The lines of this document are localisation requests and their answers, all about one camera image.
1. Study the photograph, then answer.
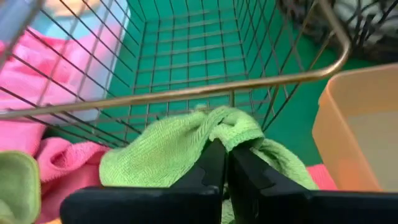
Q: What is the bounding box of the pink microfiber towel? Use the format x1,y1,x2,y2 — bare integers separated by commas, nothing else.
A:
35,138,339,224
0,26,124,156

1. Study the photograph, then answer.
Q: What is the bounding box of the green microfiber towel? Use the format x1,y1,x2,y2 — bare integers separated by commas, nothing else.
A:
98,105,320,224
0,151,42,224

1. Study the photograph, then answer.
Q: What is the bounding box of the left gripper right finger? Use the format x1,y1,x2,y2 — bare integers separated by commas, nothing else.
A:
228,145,398,224

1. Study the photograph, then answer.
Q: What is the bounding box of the tan plastic bin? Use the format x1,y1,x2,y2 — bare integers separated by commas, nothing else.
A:
312,63,398,193

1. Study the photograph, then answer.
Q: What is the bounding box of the pale greyish microfiber towel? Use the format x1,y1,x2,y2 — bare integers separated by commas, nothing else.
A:
334,0,398,44

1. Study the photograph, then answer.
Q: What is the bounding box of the green table mat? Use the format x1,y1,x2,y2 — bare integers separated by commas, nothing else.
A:
43,0,377,167

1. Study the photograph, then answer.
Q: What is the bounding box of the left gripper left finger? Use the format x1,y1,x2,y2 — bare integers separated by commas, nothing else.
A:
60,139,227,224

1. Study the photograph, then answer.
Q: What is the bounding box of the clear plastic bin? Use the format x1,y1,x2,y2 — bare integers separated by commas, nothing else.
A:
29,0,130,123

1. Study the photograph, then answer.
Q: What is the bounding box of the black woven wire basket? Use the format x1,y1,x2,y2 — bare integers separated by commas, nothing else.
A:
276,0,398,63

